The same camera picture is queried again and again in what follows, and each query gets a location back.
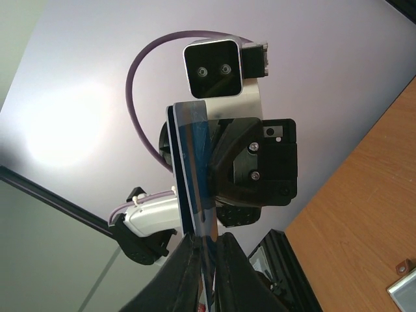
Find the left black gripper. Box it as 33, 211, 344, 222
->
207, 117, 298, 228

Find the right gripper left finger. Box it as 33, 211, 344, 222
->
122, 234, 199, 312

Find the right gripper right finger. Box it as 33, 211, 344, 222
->
215, 233, 289, 312

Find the blue credit card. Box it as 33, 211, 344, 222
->
166, 106, 194, 235
173, 100, 218, 311

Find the brown leather card holder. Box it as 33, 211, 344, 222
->
386, 258, 416, 312

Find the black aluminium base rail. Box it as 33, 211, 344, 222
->
248, 229, 322, 311

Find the left black frame post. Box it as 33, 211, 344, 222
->
1, 166, 115, 240

